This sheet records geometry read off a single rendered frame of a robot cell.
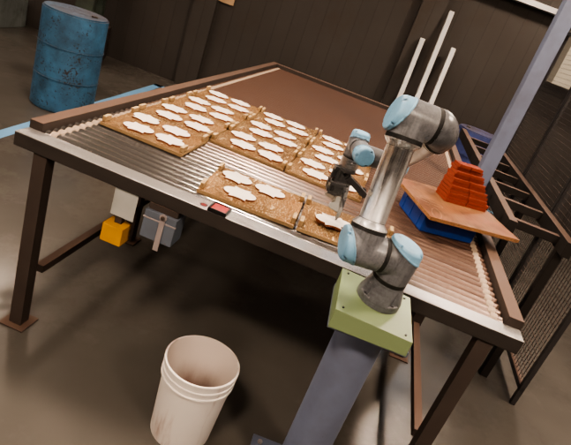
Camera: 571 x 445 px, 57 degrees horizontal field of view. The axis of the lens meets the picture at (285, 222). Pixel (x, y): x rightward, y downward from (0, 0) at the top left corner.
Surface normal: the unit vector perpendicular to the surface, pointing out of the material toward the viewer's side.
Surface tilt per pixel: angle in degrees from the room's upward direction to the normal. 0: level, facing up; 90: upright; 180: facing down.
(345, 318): 90
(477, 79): 90
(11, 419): 0
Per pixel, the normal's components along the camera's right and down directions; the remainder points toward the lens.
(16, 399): 0.32, -0.86
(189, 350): 0.47, 0.45
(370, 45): -0.16, 0.36
